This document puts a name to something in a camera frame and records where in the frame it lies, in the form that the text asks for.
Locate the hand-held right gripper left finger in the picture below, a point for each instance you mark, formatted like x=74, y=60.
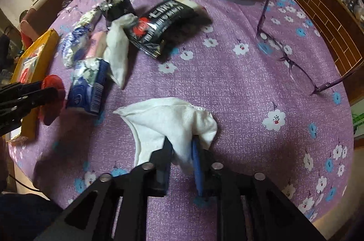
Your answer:
x=162, y=169

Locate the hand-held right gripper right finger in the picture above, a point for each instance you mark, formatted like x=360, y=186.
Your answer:
x=197, y=169

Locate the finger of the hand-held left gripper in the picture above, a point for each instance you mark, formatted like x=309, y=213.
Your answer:
x=42, y=95
x=22, y=87

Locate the red cloth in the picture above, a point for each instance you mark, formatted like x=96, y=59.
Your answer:
x=49, y=113

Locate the yellow cardboard box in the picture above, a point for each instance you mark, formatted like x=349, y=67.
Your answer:
x=42, y=47

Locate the white cloth glove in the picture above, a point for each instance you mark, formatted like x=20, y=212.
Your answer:
x=118, y=50
x=165, y=118

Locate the black printed packet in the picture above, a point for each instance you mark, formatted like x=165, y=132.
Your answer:
x=159, y=24

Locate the red white packet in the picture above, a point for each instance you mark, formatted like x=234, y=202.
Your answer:
x=27, y=73

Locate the blue tissue pack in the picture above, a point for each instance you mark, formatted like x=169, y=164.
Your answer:
x=88, y=87

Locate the blue white plastic packet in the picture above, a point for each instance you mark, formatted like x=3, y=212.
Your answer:
x=75, y=41

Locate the purple floral tablecloth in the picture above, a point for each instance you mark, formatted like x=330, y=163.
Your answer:
x=241, y=115

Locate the pink tissue pack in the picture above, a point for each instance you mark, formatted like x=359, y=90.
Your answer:
x=96, y=44

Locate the black electric motor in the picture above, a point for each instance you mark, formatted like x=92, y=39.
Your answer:
x=122, y=6

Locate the person's dark clothing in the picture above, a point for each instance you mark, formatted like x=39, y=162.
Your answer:
x=22, y=218

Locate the green plant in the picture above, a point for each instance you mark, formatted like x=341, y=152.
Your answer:
x=358, y=122

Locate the wooden cabinet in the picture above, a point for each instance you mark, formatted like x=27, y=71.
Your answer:
x=327, y=19

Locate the purple frame eyeglasses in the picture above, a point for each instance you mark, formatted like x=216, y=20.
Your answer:
x=321, y=87

